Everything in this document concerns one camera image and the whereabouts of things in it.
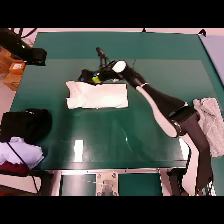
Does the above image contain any black cable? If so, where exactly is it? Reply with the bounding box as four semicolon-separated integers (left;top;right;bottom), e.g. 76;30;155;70
5;141;40;195

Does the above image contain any red garment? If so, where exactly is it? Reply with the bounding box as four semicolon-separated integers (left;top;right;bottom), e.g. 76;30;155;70
0;160;30;176

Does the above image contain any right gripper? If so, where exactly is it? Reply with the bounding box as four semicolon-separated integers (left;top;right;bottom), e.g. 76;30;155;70
78;68;105;86

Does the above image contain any silver frame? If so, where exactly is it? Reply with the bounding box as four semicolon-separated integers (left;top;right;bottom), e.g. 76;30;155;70
49;167;188;197

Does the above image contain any grey white garment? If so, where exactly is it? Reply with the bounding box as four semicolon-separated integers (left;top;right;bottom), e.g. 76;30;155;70
192;97;224;158

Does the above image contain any lavender garment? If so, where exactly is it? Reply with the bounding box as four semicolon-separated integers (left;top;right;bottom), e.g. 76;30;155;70
0;136;45;169

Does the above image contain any white T-shirt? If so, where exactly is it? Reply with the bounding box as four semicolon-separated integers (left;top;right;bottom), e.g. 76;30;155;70
65;80;130;110

